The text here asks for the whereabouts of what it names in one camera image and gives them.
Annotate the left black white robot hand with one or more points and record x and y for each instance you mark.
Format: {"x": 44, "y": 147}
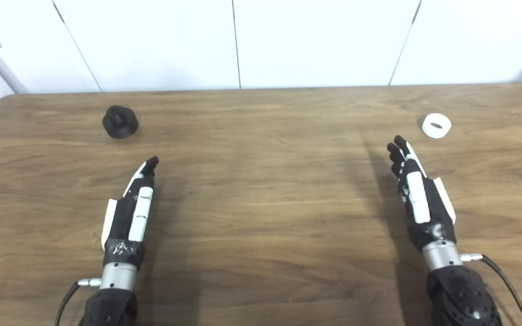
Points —
{"x": 136, "y": 213}

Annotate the round black part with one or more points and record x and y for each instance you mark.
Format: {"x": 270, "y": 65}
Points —
{"x": 119, "y": 123}

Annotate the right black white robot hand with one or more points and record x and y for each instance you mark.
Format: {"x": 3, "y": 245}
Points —
{"x": 417, "y": 199}

